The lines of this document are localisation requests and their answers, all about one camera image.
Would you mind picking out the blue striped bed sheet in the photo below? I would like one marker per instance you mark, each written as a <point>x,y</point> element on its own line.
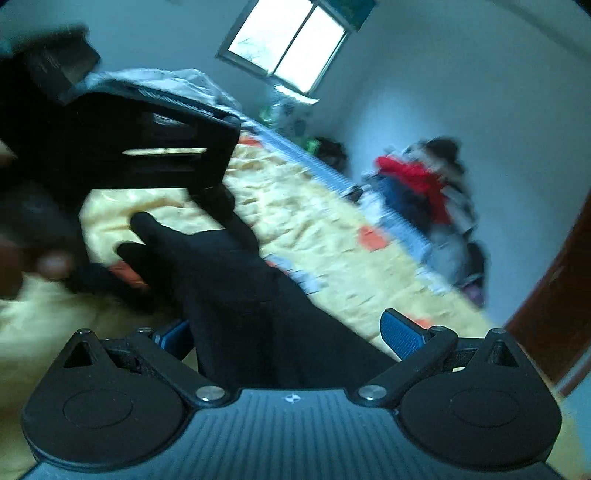
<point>323,173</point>

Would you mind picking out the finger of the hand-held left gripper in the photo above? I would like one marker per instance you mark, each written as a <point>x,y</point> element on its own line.
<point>216,203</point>

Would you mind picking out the pile of clothes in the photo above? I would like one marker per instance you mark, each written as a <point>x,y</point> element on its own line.
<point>443,203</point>

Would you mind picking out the grey patterned blanket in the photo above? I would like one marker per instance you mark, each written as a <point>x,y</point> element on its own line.
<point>184,85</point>

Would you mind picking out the yellow patterned bedspread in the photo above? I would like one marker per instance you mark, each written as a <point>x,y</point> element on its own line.
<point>300,217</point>

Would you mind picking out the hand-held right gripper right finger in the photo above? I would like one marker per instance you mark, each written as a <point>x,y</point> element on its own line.
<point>400,333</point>

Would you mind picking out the red jacket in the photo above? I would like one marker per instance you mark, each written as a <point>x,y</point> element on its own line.
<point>415,177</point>

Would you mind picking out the dark bag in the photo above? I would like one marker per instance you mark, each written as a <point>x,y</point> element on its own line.
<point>331,152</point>

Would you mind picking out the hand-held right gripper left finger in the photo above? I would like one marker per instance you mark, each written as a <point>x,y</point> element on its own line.
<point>173,337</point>

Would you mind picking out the black pants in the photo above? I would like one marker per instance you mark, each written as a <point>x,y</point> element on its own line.
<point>240,286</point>

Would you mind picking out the floral pillow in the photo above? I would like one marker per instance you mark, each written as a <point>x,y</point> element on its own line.
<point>288,113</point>

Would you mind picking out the green plastic chair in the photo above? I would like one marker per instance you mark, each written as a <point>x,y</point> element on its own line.
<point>312,144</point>

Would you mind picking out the brown wooden door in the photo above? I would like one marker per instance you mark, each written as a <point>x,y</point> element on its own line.
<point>558,304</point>

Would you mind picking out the person's left hand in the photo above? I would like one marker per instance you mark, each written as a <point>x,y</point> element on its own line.
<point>53,265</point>

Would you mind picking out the window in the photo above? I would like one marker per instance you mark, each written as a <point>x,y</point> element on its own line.
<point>291,41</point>

